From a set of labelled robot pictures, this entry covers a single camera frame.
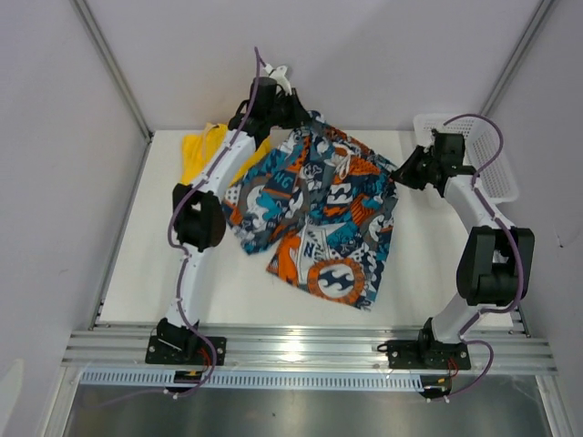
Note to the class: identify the left aluminium frame post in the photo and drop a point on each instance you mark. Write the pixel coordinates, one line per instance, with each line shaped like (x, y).
(108, 59)

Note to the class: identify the right aluminium frame post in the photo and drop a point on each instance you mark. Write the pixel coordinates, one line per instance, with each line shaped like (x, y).
(535, 25)

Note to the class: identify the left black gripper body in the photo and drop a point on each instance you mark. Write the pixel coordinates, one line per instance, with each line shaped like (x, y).
(284, 114)

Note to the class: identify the white slotted cable duct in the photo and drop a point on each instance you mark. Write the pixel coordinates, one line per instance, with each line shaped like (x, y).
(317, 381)

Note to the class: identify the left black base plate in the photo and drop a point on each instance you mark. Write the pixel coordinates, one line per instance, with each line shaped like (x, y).
(161, 352)

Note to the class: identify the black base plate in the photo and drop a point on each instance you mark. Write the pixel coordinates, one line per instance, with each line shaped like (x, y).
(432, 355)
(161, 352)

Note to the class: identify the aluminium frame post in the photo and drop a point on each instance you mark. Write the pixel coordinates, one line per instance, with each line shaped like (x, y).
(108, 59)
(535, 25)

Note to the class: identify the patterned blue orange shorts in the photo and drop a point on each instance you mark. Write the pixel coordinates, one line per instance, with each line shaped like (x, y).
(326, 202)

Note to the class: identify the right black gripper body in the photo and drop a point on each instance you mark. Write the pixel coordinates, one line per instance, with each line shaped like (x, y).
(430, 162)

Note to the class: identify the yellow shorts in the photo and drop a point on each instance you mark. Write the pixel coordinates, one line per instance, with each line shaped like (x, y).
(199, 149)

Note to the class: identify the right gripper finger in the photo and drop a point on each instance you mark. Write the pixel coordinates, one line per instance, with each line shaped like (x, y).
(412, 180)
(413, 163)

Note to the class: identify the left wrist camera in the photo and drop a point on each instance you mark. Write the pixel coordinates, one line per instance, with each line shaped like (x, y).
(280, 75)

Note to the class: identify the white plastic basket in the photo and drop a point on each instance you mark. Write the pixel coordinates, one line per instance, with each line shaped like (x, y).
(484, 147)

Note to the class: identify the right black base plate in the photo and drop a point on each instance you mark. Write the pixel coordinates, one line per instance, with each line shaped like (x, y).
(432, 355)

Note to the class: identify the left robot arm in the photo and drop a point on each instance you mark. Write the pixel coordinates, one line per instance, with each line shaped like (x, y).
(197, 224)

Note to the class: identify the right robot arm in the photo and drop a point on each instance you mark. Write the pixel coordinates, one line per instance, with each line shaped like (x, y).
(492, 273)

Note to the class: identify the aluminium mounting rail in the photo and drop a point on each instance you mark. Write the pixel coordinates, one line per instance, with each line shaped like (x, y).
(303, 349)

